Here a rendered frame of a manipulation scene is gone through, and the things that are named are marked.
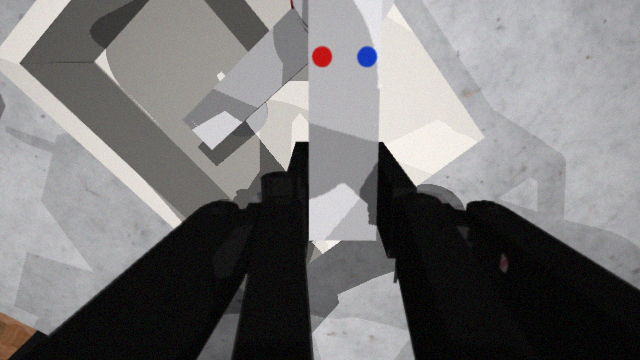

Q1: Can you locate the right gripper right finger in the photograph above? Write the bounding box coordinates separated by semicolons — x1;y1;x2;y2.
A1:
376;142;640;360

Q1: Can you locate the white rectangular sink basin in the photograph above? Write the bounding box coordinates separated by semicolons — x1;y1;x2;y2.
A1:
0;0;484;228

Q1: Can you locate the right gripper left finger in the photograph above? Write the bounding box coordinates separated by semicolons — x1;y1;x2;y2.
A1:
20;141;314;360

